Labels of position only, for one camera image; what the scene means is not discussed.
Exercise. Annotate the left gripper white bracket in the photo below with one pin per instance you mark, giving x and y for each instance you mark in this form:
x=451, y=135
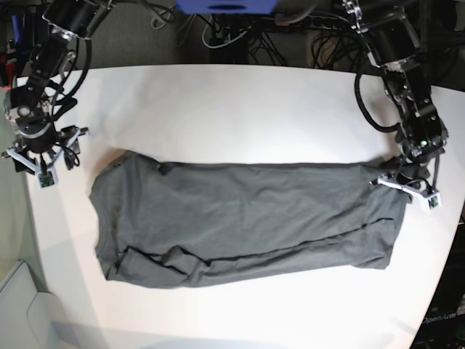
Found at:
x=409, y=177

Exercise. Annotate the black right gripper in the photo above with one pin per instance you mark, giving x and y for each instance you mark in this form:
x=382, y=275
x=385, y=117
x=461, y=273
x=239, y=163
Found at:
x=31, y=156

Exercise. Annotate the dark grey t-shirt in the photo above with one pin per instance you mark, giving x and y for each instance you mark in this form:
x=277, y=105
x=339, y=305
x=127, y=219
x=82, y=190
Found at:
x=167, y=225

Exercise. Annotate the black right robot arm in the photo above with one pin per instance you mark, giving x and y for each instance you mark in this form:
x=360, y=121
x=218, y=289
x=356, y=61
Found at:
x=59, y=67

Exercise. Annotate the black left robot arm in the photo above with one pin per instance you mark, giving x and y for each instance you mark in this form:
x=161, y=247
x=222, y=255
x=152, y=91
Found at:
x=392, y=46

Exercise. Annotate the red black clamp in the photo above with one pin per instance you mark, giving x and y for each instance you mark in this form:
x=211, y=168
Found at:
x=8, y=71

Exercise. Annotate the black power strip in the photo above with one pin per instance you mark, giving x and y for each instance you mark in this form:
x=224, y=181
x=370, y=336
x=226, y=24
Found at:
x=312, y=22

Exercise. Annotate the blue plastic box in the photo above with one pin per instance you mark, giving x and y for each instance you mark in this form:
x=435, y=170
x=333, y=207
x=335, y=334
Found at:
x=227, y=6

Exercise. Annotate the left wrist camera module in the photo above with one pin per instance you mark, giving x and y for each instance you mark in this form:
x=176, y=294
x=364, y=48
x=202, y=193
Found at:
x=433, y=201

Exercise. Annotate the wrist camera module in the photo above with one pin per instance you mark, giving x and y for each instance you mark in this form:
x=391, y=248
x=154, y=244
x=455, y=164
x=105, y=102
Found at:
x=433, y=201
x=46, y=179

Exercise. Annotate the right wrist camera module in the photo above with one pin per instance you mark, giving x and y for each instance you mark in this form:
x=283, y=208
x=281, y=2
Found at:
x=46, y=179

